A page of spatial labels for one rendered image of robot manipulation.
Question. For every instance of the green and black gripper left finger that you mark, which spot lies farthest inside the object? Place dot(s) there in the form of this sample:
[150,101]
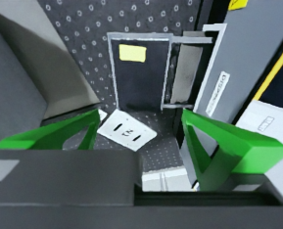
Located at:
[53,136]

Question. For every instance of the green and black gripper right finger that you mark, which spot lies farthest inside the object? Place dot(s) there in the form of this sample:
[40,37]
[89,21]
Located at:
[240,150]

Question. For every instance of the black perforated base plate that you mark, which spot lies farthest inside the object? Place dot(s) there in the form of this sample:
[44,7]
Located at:
[83,25]

